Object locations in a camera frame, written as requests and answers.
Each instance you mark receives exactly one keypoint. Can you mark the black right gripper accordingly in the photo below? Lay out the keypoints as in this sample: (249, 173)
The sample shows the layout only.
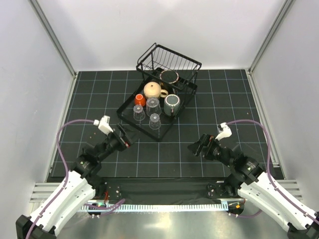
(206, 140)

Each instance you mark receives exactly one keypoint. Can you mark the orange ceramic mug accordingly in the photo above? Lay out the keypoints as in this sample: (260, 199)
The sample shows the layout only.
(140, 100)

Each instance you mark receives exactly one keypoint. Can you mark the black wire dish rack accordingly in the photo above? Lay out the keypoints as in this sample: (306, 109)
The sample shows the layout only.
(156, 59)

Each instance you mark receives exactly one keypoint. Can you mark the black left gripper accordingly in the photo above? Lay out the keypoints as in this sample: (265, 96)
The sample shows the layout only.
(131, 136)

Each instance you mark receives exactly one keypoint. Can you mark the beige ceramic mug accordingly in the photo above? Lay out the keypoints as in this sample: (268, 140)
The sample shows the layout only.
(154, 90)

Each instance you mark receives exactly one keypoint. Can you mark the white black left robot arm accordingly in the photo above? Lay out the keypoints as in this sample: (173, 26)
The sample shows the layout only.
(80, 185)

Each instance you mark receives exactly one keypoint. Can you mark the grey-green ceramic mug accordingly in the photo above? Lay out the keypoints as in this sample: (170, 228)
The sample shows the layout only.
(171, 105)

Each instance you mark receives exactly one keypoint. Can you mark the clear faceted plastic cup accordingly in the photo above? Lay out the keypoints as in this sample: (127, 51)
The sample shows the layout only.
(154, 122)
(138, 113)

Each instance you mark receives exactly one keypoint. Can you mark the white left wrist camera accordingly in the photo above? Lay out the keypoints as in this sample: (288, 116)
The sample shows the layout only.
(103, 125)

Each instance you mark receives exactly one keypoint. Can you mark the slotted white cable duct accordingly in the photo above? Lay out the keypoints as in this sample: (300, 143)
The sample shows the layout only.
(130, 208)

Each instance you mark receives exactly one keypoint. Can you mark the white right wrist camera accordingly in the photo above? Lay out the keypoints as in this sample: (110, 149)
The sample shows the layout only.
(224, 131)

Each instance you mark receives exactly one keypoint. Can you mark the black mug with pink rim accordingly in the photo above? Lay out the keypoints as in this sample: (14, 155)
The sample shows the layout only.
(169, 78)

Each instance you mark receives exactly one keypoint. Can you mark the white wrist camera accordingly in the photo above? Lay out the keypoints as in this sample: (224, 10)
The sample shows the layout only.
(224, 131)
(103, 125)

